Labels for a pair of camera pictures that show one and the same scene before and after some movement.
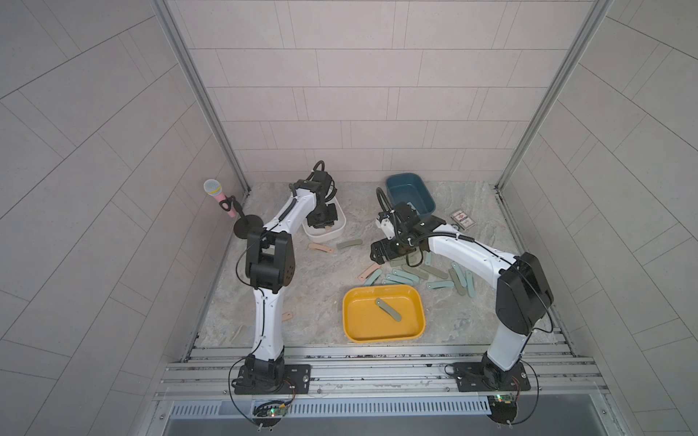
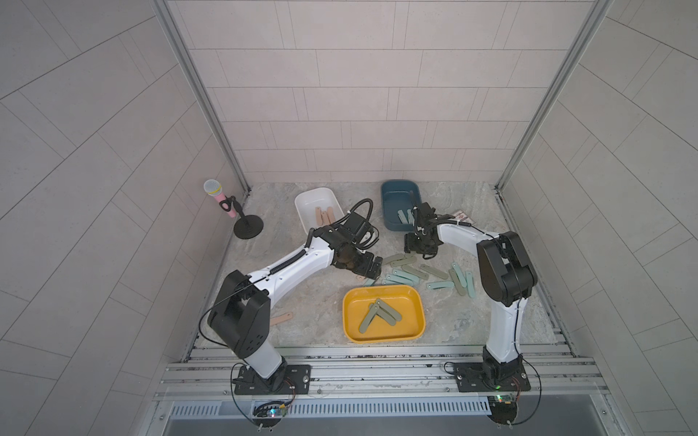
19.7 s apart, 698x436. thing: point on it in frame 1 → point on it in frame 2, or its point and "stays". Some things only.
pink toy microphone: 214,187 stays
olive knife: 389,310 stays
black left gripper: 330,216 → 364,269
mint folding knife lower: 399,279 stays
